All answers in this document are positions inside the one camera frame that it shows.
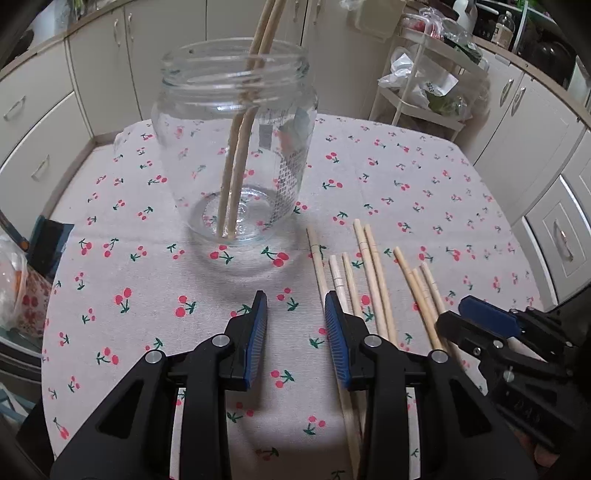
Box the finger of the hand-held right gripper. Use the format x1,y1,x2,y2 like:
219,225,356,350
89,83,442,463
458,295,573,344
436,311,566,377

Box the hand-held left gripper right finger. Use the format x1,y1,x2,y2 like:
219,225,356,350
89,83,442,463
324,291,539,480

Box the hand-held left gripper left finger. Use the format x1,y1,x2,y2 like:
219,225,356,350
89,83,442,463
50,290,269,480

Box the bunch of wooden chopsticks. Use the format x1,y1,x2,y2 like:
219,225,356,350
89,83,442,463
307,219,467,480

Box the wooden chopstick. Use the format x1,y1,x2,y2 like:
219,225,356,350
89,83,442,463
227,0,287,241
216,0,274,240

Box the clear glass jar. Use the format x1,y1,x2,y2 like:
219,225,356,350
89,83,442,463
151,39,319,244

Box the cherry print tablecloth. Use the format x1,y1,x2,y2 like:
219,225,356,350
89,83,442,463
41,113,548,480

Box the cream door cabinet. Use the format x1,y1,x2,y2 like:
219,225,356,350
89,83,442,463
462,41,591,305
67,0,370,134

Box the green vegetables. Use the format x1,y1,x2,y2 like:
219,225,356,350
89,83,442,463
429,90,467,116

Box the red floral container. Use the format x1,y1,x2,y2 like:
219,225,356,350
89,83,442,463
14,265,54,337

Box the blue box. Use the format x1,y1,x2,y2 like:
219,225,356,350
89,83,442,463
28,217,75,278

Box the white plastic bag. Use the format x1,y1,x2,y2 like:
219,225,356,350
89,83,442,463
379,48,458,109

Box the dark cooking pot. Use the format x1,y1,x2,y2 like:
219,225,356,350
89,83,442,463
531,28,578,88

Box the white utility cart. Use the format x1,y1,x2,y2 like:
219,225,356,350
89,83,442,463
369,14,490,144

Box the clear glass bottle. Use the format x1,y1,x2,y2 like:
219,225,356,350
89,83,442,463
494,11,515,49

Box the black kitchen appliance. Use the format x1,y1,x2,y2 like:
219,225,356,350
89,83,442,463
475,0,499,42

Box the red food pack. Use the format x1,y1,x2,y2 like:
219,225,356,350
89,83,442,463
406,14,444,38

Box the white plastic jug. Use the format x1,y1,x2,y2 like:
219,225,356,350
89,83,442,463
452,0,478,33

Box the cream drawer cabinet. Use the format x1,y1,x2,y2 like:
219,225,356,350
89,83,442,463
0,37,98,222

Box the dark frying pan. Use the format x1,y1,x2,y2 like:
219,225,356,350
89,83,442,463
9,28,35,56

